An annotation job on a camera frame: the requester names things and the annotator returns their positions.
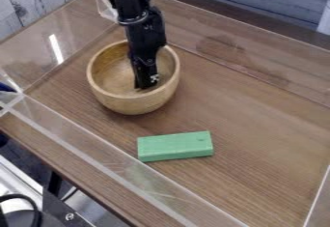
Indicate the clear acrylic corner bracket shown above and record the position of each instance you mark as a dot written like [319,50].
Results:
[106,10]

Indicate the clear acrylic front wall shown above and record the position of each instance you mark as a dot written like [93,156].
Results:
[88,148]

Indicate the green rectangular block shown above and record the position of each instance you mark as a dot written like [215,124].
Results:
[174,146]

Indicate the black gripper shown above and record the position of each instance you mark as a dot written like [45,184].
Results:
[146,34]

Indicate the brown wooden bowl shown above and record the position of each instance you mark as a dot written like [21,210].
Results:
[111,79]

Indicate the black metal table leg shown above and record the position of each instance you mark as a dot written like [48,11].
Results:
[55,184]

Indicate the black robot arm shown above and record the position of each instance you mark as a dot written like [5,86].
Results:
[138,5]

